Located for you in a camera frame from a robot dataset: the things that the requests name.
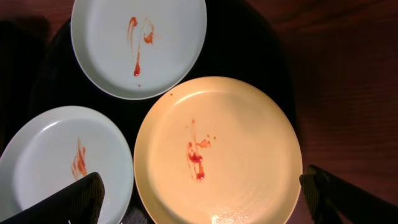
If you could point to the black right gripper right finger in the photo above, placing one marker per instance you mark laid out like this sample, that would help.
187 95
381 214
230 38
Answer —
328 197

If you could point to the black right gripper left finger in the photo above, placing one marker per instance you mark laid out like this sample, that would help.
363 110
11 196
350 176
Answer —
78 203

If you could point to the green plate with smeared streaks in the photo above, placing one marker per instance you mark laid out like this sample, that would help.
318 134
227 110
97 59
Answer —
59 147

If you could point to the yellow plate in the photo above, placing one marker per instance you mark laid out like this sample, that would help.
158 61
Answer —
217 150

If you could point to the green plate with three streaks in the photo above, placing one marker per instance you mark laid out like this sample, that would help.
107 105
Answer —
137 49

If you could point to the rectangular black tray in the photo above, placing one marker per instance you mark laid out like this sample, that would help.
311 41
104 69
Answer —
23 41

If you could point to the round black tray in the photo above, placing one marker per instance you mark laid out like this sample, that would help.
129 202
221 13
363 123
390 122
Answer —
237 45

